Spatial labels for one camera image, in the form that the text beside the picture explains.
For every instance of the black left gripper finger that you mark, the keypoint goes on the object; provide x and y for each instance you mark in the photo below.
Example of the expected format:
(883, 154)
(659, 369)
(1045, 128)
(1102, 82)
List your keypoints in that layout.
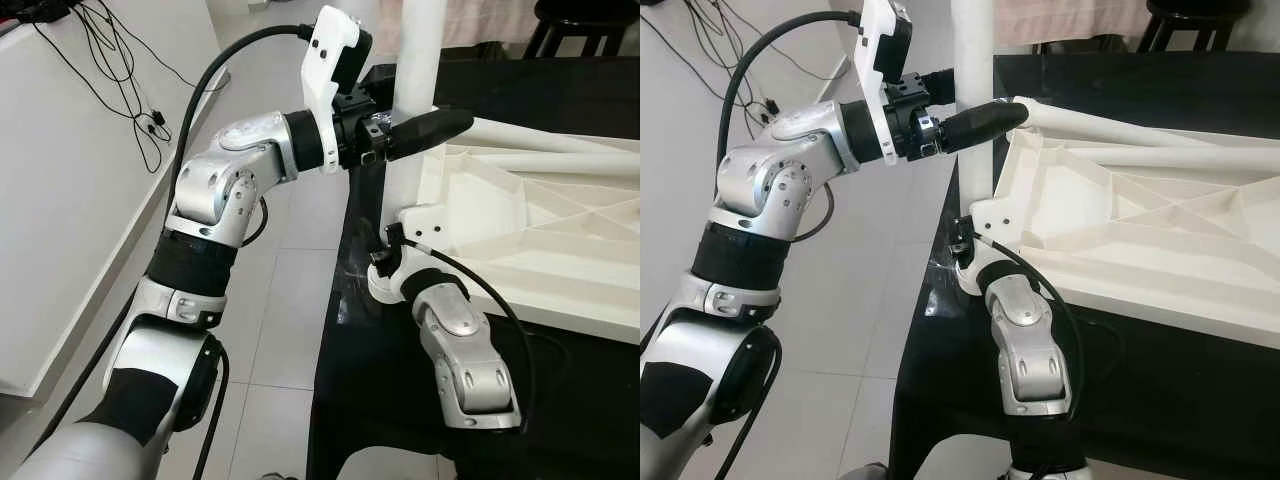
(985, 122)
(384, 80)
(938, 85)
(430, 130)

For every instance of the white plastic table leg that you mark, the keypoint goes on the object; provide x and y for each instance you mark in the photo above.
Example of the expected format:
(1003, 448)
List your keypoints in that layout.
(560, 138)
(600, 160)
(1120, 125)
(418, 60)
(1200, 158)
(972, 50)

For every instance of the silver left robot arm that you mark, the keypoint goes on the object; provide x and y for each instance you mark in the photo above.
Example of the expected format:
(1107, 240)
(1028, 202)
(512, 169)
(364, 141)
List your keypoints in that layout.
(220, 175)
(780, 170)

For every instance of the beige table cover cloth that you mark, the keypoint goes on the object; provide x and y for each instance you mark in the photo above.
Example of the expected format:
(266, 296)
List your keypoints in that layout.
(490, 20)
(1070, 20)

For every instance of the black tablecloth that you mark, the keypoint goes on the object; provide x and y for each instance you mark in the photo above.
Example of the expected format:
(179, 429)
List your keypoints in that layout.
(380, 400)
(960, 400)

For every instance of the white plastic table top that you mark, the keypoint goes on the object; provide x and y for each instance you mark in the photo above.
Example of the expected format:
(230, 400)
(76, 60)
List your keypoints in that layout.
(1150, 220)
(540, 230)

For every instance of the black round stool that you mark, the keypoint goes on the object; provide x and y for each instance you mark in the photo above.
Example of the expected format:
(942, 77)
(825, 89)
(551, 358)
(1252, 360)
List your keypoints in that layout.
(575, 20)
(1195, 20)

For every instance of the black router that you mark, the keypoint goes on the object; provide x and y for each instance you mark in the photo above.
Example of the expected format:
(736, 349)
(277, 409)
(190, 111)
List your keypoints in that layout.
(30, 10)

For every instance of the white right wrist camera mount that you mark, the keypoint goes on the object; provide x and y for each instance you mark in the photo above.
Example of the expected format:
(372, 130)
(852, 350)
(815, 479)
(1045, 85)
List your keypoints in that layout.
(425, 235)
(1000, 228)

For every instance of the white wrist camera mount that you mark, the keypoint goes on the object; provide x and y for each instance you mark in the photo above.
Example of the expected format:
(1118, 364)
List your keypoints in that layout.
(322, 100)
(875, 100)
(1000, 228)
(425, 235)

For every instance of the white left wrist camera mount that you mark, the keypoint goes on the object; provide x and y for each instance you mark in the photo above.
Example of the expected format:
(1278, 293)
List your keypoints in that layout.
(322, 100)
(875, 100)

